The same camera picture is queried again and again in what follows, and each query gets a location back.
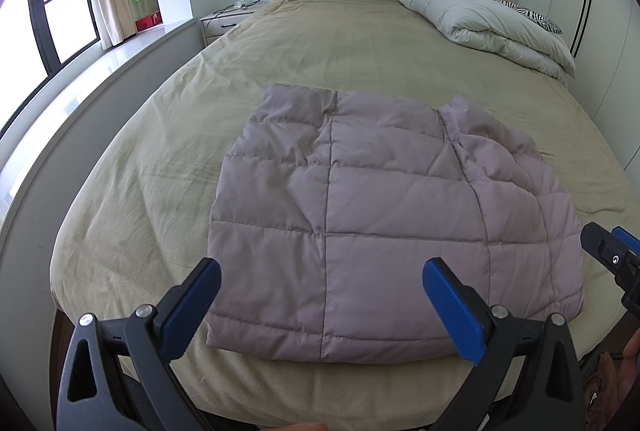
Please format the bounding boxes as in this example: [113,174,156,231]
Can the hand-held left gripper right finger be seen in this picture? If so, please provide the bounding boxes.
[422,257,587,431]

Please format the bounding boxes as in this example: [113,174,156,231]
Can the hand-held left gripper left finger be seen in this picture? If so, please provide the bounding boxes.
[54,257,222,431]

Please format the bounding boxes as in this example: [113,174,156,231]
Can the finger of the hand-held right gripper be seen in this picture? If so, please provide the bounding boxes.
[612,225,640,261]
[580,221,640,313]

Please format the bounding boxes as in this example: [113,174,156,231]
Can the mauve quilted blanket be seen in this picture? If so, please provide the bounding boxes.
[205,83,587,365]

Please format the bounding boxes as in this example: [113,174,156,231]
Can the person's right forearm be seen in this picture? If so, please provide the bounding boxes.
[619,326,640,414]

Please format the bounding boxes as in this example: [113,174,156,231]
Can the bed with beige bedspread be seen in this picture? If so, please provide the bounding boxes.
[49,0,640,430]

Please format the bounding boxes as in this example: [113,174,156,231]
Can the white wardrobe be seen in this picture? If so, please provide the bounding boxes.
[519,0,640,172]

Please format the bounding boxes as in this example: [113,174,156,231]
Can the white window ledge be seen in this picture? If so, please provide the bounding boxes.
[0,17,202,272]

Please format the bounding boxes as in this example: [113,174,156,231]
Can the zebra print pillow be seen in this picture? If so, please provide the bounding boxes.
[487,0,564,36]

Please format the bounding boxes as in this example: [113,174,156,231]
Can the folded white duvet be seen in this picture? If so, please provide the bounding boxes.
[398,0,577,80]

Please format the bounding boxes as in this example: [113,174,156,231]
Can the white nightstand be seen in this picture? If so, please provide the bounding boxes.
[200,0,272,46]

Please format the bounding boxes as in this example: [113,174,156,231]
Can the red box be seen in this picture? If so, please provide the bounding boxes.
[135,10,162,32]

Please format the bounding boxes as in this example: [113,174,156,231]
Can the black framed window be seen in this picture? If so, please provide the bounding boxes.
[0,0,102,134]

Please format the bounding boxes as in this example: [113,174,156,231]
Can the black wardrobe handle strip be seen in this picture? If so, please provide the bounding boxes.
[569,0,597,58]

